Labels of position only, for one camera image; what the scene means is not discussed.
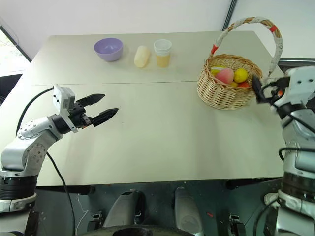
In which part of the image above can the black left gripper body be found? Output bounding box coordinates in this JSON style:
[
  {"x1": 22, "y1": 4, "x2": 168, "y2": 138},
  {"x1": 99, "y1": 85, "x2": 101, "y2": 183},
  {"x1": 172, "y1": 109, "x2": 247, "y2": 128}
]
[{"x1": 68, "y1": 102, "x2": 96, "y2": 129}]

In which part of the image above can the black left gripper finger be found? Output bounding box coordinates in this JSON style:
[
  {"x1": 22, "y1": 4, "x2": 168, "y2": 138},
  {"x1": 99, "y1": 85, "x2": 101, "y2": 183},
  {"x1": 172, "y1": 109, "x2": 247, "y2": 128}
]
[
  {"x1": 92, "y1": 107, "x2": 120, "y2": 127},
  {"x1": 77, "y1": 93, "x2": 106, "y2": 108}
]

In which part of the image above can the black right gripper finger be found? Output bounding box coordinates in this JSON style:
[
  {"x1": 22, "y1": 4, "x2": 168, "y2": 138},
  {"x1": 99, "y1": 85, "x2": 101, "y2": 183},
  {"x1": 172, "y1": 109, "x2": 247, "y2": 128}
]
[
  {"x1": 251, "y1": 74, "x2": 268, "y2": 103},
  {"x1": 260, "y1": 76, "x2": 291, "y2": 88}
]

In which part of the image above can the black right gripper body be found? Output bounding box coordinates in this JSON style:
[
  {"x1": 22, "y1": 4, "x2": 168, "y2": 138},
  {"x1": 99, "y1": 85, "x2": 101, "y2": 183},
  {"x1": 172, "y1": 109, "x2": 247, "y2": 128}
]
[{"x1": 266, "y1": 82, "x2": 288, "y2": 104}]

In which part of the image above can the yellow lemon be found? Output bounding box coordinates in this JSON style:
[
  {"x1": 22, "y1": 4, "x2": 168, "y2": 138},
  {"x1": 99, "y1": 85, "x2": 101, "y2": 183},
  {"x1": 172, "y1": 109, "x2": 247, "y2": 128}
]
[{"x1": 233, "y1": 68, "x2": 249, "y2": 84}]

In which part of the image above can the pink peach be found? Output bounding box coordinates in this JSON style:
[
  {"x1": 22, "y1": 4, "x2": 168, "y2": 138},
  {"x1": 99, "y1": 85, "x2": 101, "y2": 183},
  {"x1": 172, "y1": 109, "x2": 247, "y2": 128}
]
[{"x1": 215, "y1": 68, "x2": 235, "y2": 84}]

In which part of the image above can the yellow banana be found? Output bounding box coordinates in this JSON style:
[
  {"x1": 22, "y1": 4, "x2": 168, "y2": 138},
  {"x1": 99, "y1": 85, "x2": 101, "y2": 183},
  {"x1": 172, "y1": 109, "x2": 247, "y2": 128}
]
[{"x1": 210, "y1": 64, "x2": 228, "y2": 76}]

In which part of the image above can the purple plastic bowl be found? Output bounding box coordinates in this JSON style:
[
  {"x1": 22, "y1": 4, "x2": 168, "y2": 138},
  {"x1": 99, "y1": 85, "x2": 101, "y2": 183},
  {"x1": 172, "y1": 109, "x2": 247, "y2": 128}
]
[{"x1": 93, "y1": 37, "x2": 124, "y2": 62}]

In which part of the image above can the pale yellow banana-like fruit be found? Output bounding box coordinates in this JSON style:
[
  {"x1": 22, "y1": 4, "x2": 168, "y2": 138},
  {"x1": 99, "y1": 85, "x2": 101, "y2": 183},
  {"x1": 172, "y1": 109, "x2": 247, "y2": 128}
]
[{"x1": 133, "y1": 45, "x2": 151, "y2": 69}]

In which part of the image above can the plastic cup with yellow liquid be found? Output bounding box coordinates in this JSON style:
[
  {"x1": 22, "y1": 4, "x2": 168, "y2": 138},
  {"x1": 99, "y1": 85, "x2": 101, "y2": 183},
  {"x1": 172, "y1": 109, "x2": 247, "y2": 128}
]
[{"x1": 154, "y1": 39, "x2": 173, "y2": 68}]

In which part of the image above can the grey rounded robot leg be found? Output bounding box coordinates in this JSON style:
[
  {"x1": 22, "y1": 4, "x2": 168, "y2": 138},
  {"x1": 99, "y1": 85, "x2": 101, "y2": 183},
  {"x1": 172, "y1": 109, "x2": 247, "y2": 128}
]
[{"x1": 102, "y1": 190, "x2": 146, "y2": 229}]

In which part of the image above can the dark round robot waist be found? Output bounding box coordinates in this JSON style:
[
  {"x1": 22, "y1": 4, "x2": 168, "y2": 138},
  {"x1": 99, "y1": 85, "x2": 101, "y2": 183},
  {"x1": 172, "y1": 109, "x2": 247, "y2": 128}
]
[{"x1": 80, "y1": 224, "x2": 184, "y2": 236}]

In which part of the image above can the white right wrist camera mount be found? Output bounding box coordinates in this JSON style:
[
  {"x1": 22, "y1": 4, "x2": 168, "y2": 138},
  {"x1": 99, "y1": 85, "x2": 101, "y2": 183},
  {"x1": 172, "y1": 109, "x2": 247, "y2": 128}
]
[{"x1": 286, "y1": 67, "x2": 315, "y2": 107}]

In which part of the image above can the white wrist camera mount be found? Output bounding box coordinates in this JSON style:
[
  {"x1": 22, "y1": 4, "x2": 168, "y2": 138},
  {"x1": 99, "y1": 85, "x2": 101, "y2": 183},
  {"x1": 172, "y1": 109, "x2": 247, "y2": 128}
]
[
  {"x1": 286, "y1": 67, "x2": 315, "y2": 107},
  {"x1": 52, "y1": 84, "x2": 80, "y2": 134}
]

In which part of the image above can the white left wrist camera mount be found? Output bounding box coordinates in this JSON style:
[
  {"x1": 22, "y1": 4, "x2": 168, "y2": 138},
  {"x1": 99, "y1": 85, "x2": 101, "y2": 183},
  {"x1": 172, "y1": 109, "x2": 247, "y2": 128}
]
[{"x1": 52, "y1": 84, "x2": 80, "y2": 134}]

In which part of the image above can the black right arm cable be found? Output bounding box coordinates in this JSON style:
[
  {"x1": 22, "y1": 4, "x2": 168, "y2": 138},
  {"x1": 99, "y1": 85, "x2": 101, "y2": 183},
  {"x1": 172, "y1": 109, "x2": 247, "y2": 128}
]
[{"x1": 261, "y1": 85, "x2": 315, "y2": 162}]

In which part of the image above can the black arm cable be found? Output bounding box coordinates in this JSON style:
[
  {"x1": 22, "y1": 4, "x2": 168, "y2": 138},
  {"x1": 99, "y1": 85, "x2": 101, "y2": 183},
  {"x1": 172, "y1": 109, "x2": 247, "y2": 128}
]
[
  {"x1": 261, "y1": 85, "x2": 315, "y2": 162},
  {"x1": 15, "y1": 86, "x2": 55, "y2": 136}
]

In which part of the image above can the wicker basket with wrapped handle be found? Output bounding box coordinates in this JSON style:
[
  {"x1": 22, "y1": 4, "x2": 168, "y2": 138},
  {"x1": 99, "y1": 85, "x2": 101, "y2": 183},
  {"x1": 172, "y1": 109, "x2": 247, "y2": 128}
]
[{"x1": 196, "y1": 16, "x2": 284, "y2": 111}]

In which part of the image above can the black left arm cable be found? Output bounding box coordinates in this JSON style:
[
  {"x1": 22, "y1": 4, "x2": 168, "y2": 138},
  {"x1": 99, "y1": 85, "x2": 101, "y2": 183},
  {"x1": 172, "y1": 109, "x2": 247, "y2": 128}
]
[{"x1": 15, "y1": 86, "x2": 55, "y2": 136}]

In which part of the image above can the black hanging cable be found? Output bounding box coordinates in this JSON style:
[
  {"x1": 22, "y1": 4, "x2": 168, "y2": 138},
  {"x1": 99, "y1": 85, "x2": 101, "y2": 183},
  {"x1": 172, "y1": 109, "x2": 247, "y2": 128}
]
[{"x1": 46, "y1": 151, "x2": 76, "y2": 236}]

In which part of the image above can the black table frame rail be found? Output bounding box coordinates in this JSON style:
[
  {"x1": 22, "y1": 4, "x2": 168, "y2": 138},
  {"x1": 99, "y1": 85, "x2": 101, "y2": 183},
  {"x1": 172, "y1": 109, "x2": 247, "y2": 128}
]
[
  {"x1": 225, "y1": 177, "x2": 284, "y2": 190},
  {"x1": 35, "y1": 185, "x2": 96, "y2": 195}
]

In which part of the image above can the dark window frame post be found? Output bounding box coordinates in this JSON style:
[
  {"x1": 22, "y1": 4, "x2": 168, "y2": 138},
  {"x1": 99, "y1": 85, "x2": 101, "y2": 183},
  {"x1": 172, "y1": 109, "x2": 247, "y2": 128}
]
[{"x1": 222, "y1": 0, "x2": 238, "y2": 31}]

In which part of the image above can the dark window frame bar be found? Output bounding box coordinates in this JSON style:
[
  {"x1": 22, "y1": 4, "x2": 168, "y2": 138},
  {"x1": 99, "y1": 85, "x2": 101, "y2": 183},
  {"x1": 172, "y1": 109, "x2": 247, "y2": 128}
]
[{"x1": 0, "y1": 24, "x2": 33, "y2": 63}]

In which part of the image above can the thin white cable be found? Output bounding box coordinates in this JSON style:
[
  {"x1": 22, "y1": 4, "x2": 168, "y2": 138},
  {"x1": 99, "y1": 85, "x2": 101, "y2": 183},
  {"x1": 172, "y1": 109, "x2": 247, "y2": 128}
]
[{"x1": 77, "y1": 193, "x2": 90, "y2": 233}]

